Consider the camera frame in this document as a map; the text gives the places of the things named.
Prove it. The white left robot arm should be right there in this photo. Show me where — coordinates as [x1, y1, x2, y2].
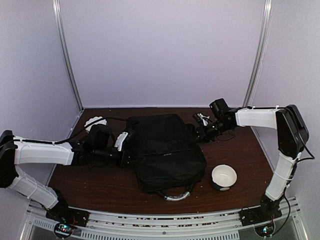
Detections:
[0, 124, 130, 222]

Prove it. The white bowl black base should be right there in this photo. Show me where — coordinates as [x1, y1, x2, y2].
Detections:
[211, 164, 238, 192]

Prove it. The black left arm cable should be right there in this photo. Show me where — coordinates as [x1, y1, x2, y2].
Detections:
[24, 115, 131, 146]

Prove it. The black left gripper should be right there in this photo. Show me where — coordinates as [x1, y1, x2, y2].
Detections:
[93, 145, 141, 169]

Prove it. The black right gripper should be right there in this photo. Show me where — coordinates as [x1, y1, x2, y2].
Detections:
[188, 119, 231, 143]

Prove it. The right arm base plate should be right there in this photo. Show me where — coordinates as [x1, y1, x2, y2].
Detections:
[238, 206, 282, 227]

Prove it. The white fluted ceramic bowl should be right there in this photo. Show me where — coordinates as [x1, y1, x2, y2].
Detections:
[84, 116, 108, 132]

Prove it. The black student backpack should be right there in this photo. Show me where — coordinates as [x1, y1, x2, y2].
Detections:
[126, 114, 207, 202]

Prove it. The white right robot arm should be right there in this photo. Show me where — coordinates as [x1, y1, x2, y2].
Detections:
[193, 98, 310, 221]

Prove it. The right circuit board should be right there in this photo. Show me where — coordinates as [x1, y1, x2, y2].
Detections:
[254, 223, 275, 238]

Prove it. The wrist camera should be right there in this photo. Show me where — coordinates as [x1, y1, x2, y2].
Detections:
[114, 131, 132, 152]
[193, 113, 213, 127]

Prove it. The right aluminium corner post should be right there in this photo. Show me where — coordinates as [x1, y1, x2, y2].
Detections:
[241, 0, 273, 111]

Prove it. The left circuit board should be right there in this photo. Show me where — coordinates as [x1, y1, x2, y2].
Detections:
[53, 223, 75, 239]

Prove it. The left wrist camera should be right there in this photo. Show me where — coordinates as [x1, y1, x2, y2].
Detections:
[114, 131, 132, 152]

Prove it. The left aluminium corner post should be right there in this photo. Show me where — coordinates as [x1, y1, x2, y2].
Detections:
[51, 0, 85, 112]

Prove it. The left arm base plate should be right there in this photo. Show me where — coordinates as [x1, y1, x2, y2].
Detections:
[45, 208, 90, 227]

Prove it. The aluminium front rail frame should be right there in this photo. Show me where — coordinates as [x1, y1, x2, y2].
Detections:
[19, 196, 310, 240]

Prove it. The circuit board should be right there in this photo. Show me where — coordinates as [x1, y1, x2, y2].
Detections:
[53, 223, 75, 239]
[254, 223, 275, 238]

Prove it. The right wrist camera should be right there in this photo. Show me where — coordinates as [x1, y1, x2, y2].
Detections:
[193, 113, 213, 127]

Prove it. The aluminium corner post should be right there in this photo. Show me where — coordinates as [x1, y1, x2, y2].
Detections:
[241, 0, 273, 111]
[51, 0, 85, 112]

